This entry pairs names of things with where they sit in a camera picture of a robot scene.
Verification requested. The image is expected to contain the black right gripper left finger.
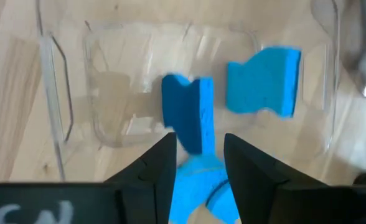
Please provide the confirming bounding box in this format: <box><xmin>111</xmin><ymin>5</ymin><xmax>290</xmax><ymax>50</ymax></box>
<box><xmin>103</xmin><ymin>131</ymin><xmax>178</xmax><ymax>224</ymax></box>

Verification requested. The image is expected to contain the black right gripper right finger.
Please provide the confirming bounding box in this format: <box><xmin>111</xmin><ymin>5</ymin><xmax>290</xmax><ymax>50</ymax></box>
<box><xmin>223</xmin><ymin>133</ymin><xmax>327</xmax><ymax>224</ymax></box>

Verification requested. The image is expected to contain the clear plastic bin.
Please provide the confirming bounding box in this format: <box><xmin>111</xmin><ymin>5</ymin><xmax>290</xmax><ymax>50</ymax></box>
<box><xmin>35</xmin><ymin>0</ymin><xmax>342</xmax><ymax>184</ymax></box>
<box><xmin>310</xmin><ymin>0</ymin><xmax>366</xmax><ymax>100</ymax></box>

